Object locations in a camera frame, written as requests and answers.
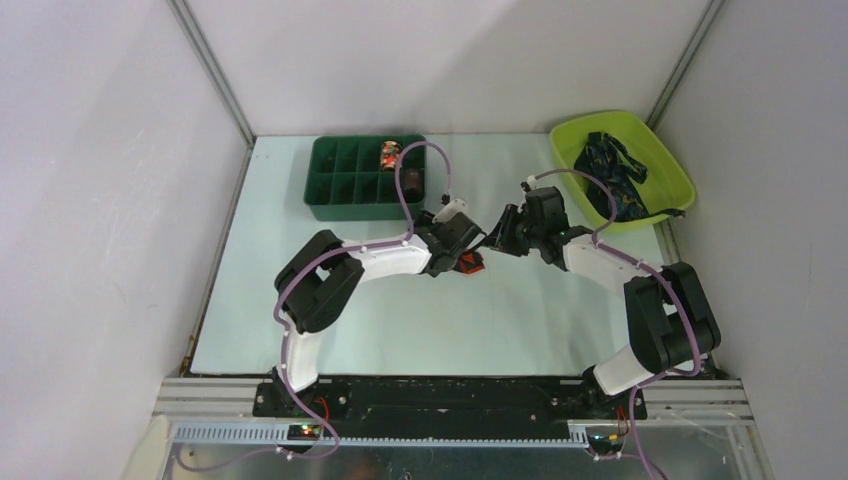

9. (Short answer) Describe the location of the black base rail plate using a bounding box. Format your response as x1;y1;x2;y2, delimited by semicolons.
252;375;647;441

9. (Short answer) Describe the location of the corner aluminium post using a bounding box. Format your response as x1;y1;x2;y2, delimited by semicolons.
645;0;726;130
166;0;257;148

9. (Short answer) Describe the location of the right corner aluminium post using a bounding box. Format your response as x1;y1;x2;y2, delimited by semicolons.
645;0;726;130

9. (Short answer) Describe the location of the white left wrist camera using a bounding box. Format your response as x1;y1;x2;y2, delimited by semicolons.
433;198;468;223

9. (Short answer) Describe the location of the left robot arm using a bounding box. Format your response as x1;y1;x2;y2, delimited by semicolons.
273;211;483;417

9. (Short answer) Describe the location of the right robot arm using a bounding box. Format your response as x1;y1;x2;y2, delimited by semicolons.
482;187;721;418

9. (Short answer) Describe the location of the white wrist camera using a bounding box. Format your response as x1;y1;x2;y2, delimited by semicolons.
520;175;537;209
433;198;468;223

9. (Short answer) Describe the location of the left corner aluminium post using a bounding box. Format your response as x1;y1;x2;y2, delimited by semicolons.
166;0;257;148

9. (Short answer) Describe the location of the brown patterned rolled tie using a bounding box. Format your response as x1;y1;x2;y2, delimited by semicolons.
401;168;425;204

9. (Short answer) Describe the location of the green compartment organizer tray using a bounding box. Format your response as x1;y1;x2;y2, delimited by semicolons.
303;134;427;222

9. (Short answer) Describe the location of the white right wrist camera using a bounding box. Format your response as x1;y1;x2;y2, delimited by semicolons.
520;175;537;209

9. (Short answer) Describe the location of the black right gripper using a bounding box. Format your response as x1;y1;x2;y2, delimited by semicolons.
482;204;544;258

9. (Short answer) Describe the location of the lime green plastic bin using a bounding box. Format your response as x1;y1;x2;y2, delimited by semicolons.
549;110;696;233

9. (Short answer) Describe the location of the orange navy striped tie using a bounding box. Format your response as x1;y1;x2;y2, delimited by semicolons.
453;251;485;275

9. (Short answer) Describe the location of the navy floral gold tie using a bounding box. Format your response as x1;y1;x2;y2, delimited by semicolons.
574;131;685;222

